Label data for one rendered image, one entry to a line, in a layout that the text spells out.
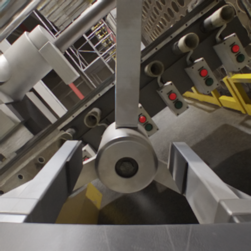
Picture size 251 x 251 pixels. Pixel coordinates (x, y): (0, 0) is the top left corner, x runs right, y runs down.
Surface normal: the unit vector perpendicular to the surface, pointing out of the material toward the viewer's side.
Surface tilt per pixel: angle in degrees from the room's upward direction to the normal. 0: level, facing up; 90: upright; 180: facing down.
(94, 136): 90
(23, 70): 115
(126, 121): 90
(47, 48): 90
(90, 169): 90
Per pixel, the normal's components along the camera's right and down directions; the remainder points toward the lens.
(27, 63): 0.22, 0.50
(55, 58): 0.02, 0.26
